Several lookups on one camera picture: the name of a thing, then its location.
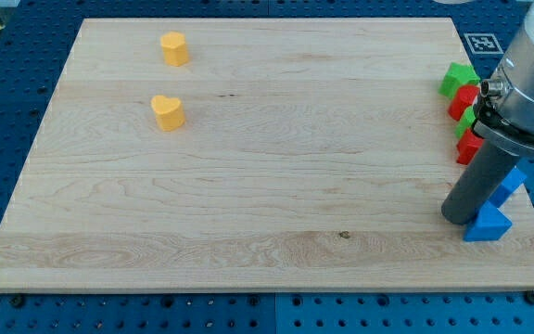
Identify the blue triangle block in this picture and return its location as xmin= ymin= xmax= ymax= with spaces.
xmin=463 ymin=201 xmax=513 ymax=242

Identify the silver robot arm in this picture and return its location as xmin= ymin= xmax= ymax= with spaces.
xmin=473 ymin=2 xmax=534 ymax=169

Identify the blue cube block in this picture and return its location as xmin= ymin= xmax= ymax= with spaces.
xmin=489 ymin=167 xmax=527 ymax=207

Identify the light wooden board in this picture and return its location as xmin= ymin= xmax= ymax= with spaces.
xmin=0 ymin=18 xmax=534 ymax=294

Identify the yellow heart block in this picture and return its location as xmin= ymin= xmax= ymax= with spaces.
xmin=150 ymin=95 xmax=185 ymax=131

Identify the yellow hexagon block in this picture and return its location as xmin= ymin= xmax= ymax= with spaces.
xmin=160 ymin=32 xmax=190 ymax=67

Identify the red lower block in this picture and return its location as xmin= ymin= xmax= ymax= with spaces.
xmin=456 ymin=128 xmax=484 ymax=165

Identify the small green block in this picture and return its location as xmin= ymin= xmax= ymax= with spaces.
xmin=454 ymin=106 xmax=476 ymax=139

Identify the red round block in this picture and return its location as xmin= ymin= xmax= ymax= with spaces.
xmin=448 ymin=84 xmax=479 ymax=121

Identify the green star block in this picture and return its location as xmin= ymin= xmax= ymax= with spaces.
xmin=438 ymin=62 xmax=480 ymax=98

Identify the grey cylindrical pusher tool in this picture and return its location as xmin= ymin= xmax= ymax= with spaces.
xmin=440 ymin=141 xmax=521 ymax=225

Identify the white fiducial marker tag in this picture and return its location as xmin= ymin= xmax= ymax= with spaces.
xmin=464 ymin=32 xmax=503 ymax=55

